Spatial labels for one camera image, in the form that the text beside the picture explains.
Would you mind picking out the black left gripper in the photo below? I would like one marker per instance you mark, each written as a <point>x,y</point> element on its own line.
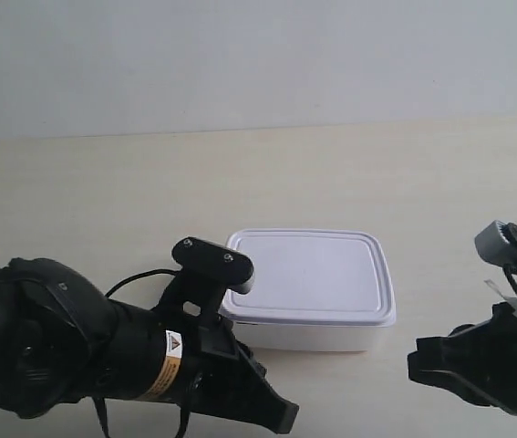
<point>225,381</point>

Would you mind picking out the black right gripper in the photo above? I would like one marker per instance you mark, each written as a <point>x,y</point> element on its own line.
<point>475,362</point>

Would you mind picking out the white lidded plastic container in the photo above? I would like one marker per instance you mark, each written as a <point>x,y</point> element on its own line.
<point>313,290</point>

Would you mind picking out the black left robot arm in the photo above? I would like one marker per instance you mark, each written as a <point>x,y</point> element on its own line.
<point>62,340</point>

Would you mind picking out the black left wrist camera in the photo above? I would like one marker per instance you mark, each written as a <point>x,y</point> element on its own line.
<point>214,264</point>

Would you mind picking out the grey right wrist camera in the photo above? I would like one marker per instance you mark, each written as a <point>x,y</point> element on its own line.
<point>496,245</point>

